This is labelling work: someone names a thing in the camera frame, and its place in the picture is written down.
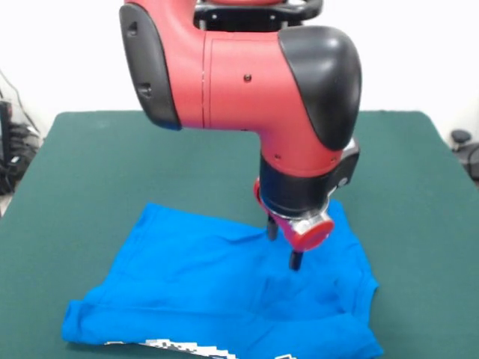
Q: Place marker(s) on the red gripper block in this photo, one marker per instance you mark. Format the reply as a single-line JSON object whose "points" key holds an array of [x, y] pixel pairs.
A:
{"points": [[305, 232]]}

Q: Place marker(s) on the blue printed t-shirt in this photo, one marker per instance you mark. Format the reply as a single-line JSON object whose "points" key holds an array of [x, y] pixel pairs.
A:
{"points": [[187, 280]]}

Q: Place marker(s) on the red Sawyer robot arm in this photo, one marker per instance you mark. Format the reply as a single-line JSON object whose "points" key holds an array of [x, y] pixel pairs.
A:
{"points": [[243, 75]]}

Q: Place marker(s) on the gray office chair base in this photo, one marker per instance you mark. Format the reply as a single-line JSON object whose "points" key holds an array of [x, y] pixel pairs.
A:
{"points": [[462, 136]]}

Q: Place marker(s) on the dark green table cloth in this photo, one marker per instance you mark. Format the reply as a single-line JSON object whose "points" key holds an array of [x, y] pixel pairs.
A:
{"points": [[75, 168]]}

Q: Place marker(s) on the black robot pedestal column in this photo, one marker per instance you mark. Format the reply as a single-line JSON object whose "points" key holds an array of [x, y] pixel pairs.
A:
{"points": [[262, 15]]}

